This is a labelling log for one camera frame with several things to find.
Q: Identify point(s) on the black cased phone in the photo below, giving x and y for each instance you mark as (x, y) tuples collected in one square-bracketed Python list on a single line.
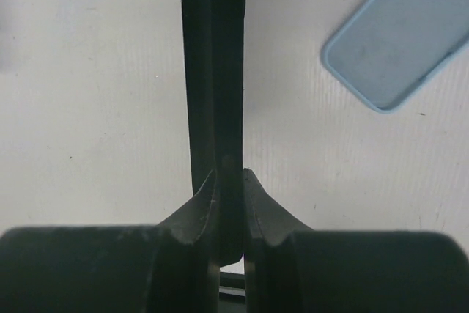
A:
[(213, 38)]

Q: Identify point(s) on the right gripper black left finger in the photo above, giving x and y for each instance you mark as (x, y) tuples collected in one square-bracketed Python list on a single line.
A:
[(172, 266)]

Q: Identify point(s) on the light blue phone case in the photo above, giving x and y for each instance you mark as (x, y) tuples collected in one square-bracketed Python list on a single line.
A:
[(387, 49)]

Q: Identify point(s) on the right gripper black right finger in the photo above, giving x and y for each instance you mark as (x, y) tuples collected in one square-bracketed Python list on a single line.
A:
[(290, 267)]

